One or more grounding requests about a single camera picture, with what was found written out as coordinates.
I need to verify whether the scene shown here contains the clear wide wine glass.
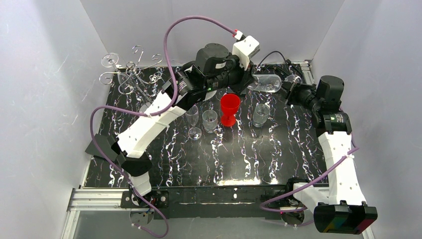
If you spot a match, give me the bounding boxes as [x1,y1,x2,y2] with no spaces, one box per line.
[247,74,304,93]

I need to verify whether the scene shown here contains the red wine glass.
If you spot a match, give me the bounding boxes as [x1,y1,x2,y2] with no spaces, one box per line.
[220,94,240,127]

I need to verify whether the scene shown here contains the clear champagne flute glass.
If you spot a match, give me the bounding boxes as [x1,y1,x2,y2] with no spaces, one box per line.
[185,105,202,140]

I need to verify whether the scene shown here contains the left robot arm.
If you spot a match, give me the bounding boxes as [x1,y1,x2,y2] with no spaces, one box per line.
[116,39,260,198]

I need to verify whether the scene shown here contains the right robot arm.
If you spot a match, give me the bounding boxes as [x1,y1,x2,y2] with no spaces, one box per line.
[281,75,378,235]

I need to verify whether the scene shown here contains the chrome wine glass rack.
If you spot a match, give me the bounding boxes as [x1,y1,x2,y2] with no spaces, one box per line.
[99,45,163,113]

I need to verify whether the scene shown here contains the clear martini glass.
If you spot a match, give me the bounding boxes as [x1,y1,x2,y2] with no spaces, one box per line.
[101,53,119,68]

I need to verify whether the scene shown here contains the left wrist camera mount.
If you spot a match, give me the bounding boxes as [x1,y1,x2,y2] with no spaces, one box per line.
[232,29,260,71]

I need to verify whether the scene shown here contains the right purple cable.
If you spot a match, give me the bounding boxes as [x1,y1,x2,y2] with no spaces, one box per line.
[259,135,360,228]

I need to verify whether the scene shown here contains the purple cable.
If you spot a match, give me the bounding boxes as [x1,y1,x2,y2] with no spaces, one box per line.
[90,14,238,239]
[259,135,360,228]

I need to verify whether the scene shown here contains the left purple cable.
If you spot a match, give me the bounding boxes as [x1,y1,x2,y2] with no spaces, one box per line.
[90,14,238,239]

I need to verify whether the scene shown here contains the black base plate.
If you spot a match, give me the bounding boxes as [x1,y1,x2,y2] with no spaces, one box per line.
[120,185,286,220]

